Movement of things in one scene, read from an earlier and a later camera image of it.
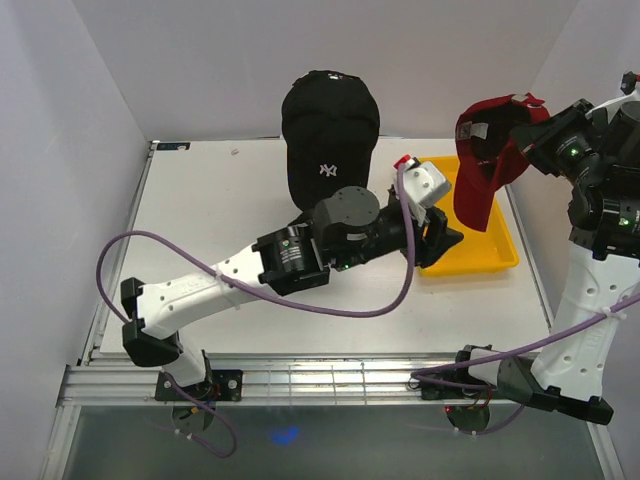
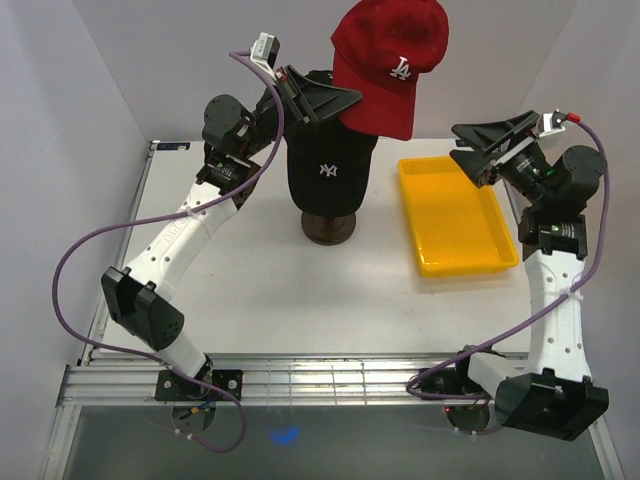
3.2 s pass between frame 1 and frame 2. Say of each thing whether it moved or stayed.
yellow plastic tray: stayed
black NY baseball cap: stayed
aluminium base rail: stayed
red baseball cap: moved
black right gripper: moved
